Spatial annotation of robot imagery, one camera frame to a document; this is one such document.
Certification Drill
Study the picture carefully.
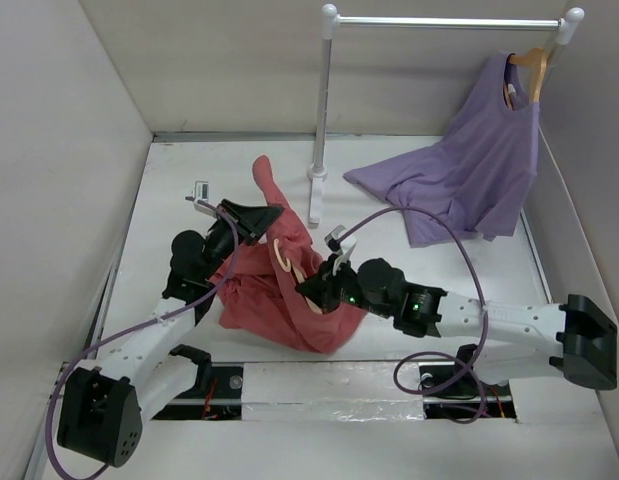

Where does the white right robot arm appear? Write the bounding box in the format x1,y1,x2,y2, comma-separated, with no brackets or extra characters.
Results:
296,255,618,393

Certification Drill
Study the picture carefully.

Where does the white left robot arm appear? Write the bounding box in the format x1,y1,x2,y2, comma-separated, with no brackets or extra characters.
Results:
46,200,284,467

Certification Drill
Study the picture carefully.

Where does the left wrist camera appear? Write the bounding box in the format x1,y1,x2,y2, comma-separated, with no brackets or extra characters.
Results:
185,180,214,217

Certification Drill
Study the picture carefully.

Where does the red t shirt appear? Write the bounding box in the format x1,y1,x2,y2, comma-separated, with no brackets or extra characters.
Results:
218,155,365,354

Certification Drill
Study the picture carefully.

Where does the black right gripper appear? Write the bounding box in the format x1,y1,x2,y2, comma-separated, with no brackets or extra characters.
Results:
296,252,393,319

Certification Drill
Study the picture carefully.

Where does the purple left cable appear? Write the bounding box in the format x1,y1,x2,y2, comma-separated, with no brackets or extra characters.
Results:
44,197,240,480

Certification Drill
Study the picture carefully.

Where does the light wooden hanger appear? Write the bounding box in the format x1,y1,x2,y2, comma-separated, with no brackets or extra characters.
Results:
273,239,322,314

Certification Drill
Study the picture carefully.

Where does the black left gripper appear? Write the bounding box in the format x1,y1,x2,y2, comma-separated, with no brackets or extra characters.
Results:
198,199,280,280

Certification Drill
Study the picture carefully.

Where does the white metal clothes rack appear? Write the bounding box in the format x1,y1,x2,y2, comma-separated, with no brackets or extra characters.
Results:
307,4,585,227

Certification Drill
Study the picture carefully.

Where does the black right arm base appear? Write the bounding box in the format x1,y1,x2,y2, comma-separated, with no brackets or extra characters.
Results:
418,358,517,422

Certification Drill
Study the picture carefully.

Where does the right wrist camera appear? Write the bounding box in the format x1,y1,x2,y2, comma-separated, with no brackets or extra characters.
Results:
324,225,357,275

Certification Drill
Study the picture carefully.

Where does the orange wooden hanger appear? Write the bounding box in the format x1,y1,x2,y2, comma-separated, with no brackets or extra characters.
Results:
507,48,548,103

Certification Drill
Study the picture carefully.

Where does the purple t shirt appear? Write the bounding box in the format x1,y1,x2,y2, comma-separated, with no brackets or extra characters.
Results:
343,52,540,247

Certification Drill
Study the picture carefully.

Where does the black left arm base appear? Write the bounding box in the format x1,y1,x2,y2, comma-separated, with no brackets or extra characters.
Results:
153,344,244,421

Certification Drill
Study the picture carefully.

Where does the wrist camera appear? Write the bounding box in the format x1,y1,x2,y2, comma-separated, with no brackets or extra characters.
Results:
185,180,214,217
324,225,357,275

